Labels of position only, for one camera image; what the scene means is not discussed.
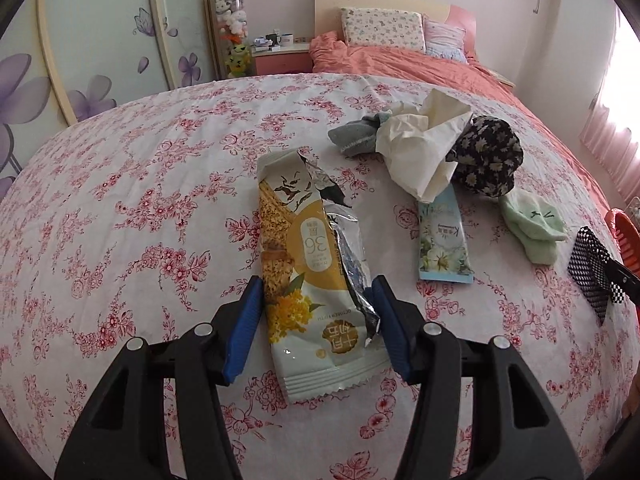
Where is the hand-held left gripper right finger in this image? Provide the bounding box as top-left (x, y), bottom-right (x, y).
top-left (370, 274), bottom-right (583, 480)

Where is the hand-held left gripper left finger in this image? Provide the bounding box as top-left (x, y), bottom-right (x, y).
top-left (54, 275), bottom-right (266, 480)

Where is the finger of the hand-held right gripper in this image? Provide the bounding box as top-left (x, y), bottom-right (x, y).
top-left (602, 256), bottom-right (640, 307)

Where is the black mesh cloth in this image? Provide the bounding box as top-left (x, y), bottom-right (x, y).
top-left (567, 226), bottom-right (626, 323)

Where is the red plastic laundry basket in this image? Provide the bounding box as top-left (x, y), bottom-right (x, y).
top-left (604, 207), bottom-right (640, 273)

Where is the yellow white snack wrapper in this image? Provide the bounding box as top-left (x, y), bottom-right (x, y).
top-left (256, 147), bottom-right (392, 403)

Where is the dark floral cloth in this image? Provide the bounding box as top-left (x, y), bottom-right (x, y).
top-left (445, 115), bottom-right (525, 198)

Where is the light blue tissue pack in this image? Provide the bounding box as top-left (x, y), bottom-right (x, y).
top-left (417, 182), bottom-right (475, 285)

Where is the light green sock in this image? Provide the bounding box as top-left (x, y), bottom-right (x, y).
top-left (498, 191), bottom-right (568, 267)

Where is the pink window curtain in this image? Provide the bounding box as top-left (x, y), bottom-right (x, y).
top-left (580, 60), bottom-right (640, 206)

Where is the pink floral tablecloth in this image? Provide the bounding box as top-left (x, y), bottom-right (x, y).
top-left (0, 72), bottom-right (640, 480)

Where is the crumpled cream cloth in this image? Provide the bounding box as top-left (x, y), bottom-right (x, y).
top-left (372, 89), bottom-right (473, 201)

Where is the grey sock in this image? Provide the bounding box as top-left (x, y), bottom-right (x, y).
top-left (327, 112), bottom-right (386, 157)

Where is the coral duvet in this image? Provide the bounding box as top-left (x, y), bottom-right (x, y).
top-left (309, 30), bottom-right (616, 221)

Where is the green yellow plush toy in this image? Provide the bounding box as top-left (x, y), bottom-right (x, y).
top-left (225, 42), bottom-right (252, 79)

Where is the pink striped pillow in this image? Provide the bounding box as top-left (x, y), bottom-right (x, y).
top-left (424, 17), bottom-right (471, 64)

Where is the floral print pillow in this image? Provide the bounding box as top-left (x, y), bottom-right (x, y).
top-left (340, 7), bottom-right (427, 53)

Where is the wardrobe with purple flower doors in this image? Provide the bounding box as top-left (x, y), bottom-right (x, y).
top-left (0, 0), bottom-right (217, 201)

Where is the stuffed toys pile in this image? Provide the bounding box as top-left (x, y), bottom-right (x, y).
top-left (212, 0), bottom-right (252, 81)

